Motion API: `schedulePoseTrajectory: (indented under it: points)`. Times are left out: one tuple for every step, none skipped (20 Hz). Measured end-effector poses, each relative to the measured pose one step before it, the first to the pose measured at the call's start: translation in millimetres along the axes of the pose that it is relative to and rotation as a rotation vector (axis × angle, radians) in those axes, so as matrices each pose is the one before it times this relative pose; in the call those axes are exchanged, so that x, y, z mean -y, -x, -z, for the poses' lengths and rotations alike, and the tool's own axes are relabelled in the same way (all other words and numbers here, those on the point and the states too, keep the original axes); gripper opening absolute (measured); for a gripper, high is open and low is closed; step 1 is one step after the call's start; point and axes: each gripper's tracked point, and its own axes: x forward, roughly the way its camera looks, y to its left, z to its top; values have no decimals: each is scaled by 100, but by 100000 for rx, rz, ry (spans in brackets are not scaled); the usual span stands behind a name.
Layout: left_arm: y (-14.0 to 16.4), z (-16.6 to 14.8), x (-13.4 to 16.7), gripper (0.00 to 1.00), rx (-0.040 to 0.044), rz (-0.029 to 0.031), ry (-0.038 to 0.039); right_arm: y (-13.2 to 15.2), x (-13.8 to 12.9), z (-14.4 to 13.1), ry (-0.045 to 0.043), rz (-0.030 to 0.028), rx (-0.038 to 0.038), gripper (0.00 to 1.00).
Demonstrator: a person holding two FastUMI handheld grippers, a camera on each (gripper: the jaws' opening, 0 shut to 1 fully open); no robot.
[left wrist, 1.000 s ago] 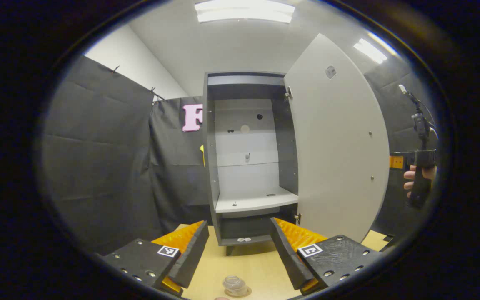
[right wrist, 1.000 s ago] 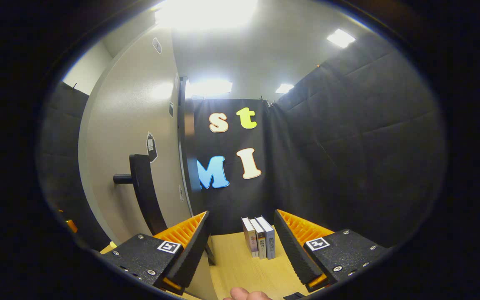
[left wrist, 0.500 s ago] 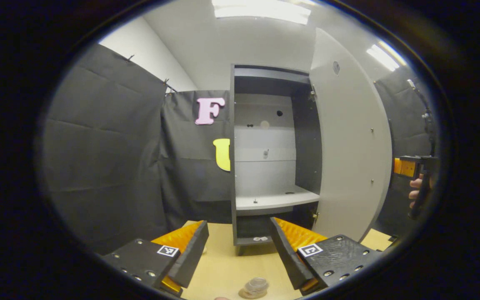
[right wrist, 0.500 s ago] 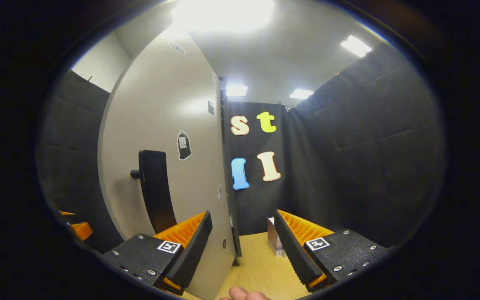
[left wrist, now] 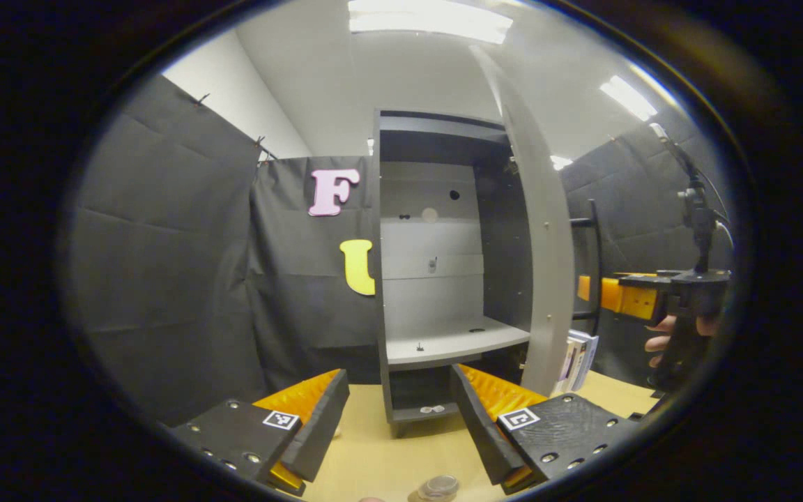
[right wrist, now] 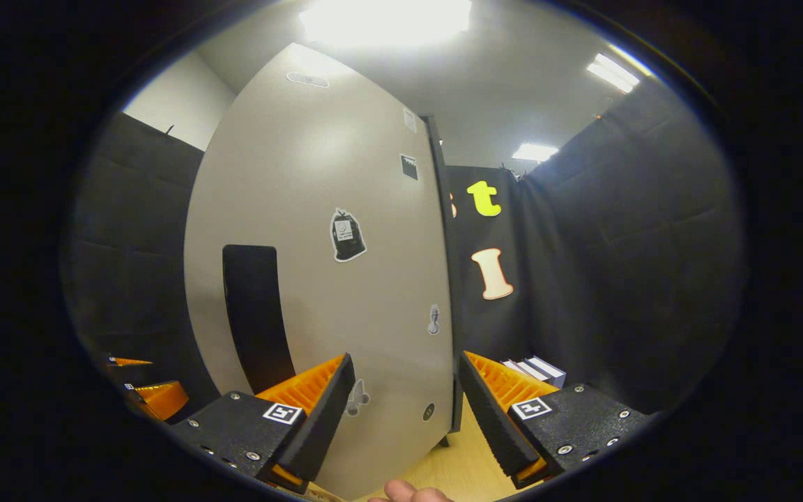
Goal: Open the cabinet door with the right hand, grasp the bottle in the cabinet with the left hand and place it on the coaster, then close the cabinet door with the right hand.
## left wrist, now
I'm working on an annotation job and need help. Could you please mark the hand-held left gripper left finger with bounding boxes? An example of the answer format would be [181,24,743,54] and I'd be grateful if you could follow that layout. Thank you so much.
[171,368,351,497]

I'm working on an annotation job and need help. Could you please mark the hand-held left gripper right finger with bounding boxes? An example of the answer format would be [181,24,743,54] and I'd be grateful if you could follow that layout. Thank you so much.
[449,363,643,496]

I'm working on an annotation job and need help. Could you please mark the black door handle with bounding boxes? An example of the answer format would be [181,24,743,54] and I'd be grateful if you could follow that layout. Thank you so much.
[569,199,602,323]

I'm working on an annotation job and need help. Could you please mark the clear plastic bottle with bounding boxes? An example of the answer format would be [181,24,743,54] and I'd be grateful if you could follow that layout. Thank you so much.
[407,474,461,502]

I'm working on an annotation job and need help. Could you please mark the grey cabinet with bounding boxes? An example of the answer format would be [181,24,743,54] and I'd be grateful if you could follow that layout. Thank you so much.
[372,108,536,439]

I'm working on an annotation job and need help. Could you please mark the blue book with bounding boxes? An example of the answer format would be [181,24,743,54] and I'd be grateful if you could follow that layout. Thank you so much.
[576,329,601,391]

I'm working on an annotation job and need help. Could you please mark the grey book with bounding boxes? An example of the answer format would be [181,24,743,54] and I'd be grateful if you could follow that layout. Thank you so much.
[569,331,590,393]

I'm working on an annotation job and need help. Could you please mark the black backdrop cloth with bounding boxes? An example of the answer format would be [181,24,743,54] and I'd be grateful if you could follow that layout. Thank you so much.
[60,73,737,426]

